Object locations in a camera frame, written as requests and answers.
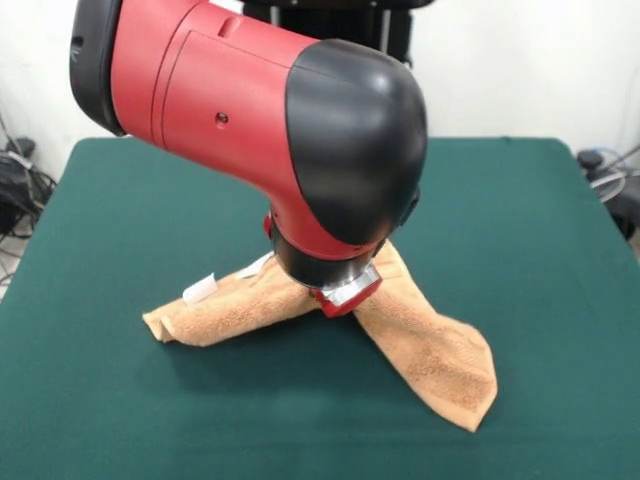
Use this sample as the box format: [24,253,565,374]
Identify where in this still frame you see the tan terry towel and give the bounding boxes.
[142,239,499,432]

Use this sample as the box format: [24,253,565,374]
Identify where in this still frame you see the dark green table cloth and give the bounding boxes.
[0,135,640,480]

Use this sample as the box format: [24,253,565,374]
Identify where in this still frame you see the black round floor foot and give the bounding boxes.
[577,148,607,170]

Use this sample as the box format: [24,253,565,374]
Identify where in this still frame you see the black cable bundle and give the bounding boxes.
[0,137,59,241]

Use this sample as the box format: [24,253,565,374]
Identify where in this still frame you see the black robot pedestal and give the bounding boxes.
[243,0,417,69]

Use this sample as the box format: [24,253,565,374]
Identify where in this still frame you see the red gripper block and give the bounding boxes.
[309,272,385,320]

